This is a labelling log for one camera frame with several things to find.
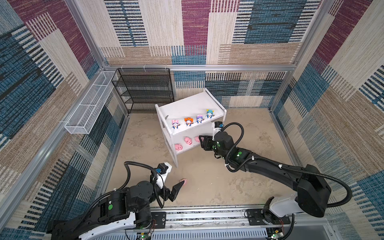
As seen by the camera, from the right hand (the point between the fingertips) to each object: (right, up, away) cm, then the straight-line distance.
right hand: (202, 139), depth 80 cm
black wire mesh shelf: (-42, +33, +29) cm, 61 cm away
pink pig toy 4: (-9, -25, +4) cm, 27 cm away
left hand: (-12, -14, -15) cm, 24 cm away
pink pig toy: (-13, -4, -1) cm, 13 cm away
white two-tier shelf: (-9, +10, -13) cm, 19 cm away
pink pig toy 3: (-3, 0, +2) cm, 3 cm away
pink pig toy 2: (-8, -1, +1) cm, 8 cm away
